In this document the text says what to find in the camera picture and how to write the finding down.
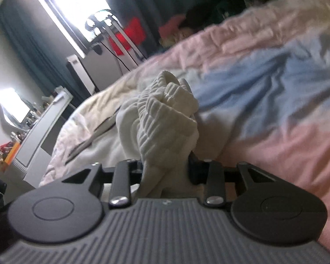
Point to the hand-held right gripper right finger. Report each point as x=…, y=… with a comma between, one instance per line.
x=196, y=172

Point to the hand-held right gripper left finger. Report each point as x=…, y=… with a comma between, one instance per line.
x=134, y=172

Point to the cream white jacket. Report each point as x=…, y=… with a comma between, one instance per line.
x=165, y=121

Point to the pile of dark clothes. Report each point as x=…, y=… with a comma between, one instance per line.
x=206, y=13

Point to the pastel pink blue duvet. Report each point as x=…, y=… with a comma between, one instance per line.
x=264, y=101

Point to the white dressing table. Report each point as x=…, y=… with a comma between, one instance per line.
x=41, y=132

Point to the row of cosmetic bottles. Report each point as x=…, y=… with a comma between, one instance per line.
x=30, y=121

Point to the orange box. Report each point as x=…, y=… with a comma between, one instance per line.
x=12, y=152

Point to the black steamer nozzle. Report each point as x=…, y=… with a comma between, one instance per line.
x=99, y=49

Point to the garment steamer stand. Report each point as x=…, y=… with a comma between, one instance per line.
x=118, y=37

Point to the lit vanity mirror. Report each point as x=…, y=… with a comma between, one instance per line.
x=12, y=107

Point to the red bag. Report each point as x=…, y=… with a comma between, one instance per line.
x=134, y=31

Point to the teal curtain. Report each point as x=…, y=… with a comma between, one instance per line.
x=38, y=46

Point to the window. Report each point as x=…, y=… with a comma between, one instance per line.
x=71, y=5

